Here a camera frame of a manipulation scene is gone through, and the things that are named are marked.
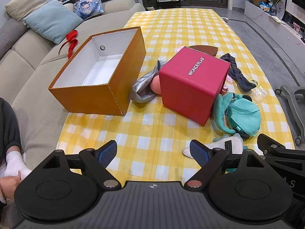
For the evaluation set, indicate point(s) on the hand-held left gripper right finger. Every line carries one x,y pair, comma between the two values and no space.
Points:
199,151

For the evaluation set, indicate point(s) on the orange cardboard box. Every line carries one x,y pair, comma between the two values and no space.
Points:
83,100

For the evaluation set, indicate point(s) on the white grey pouch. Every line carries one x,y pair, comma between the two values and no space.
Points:
238,144

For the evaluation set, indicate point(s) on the beige cushion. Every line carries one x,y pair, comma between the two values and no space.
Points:
23,2

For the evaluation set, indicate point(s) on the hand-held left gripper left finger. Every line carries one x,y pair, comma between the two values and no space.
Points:
107,153

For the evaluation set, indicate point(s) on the clear plastic bag yellow print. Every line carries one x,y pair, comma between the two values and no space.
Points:
258,93

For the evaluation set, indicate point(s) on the blue patterned cushion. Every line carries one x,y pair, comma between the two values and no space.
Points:
88,4

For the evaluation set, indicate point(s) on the peach ball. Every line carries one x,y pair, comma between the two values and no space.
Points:
156,85

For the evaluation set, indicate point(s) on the person's leg in dark trousers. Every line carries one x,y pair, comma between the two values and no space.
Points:
8,128

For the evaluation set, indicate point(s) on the pink tassel ornament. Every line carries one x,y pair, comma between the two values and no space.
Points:
230,79

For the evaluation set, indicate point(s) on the red cube box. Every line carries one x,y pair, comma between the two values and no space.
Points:
190,93

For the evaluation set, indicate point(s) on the red ribbon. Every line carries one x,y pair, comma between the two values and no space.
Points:
71,37

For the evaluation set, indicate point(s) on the brown oval lid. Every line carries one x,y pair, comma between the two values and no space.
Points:
205,50

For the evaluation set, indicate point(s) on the teal plush bag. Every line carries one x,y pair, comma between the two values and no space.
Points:
240,114

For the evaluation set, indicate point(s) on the dark blue headband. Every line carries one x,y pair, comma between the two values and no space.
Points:
238,76

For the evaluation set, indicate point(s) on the yellow checked tablecloth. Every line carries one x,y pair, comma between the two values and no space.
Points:
154,136

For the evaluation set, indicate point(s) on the silver grey cloth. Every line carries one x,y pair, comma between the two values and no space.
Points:
143,88

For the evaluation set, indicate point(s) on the white stone tv bench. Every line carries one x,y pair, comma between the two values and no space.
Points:
262,16

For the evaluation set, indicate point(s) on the grey houndstooth cushion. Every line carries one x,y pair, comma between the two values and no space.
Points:
12,33

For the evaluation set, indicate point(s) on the beige sofa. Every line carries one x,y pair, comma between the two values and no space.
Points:
31,76

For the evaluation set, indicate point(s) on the white sock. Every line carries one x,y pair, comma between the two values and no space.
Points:
14,163

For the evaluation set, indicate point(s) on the blue white snack packet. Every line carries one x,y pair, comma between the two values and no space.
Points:
264,5

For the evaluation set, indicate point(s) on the pink cloth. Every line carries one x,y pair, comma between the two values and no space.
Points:
180,49

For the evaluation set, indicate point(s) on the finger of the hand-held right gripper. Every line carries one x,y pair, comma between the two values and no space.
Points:
286,163
264,140

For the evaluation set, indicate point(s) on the light blue cushion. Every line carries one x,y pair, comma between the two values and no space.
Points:
52,21

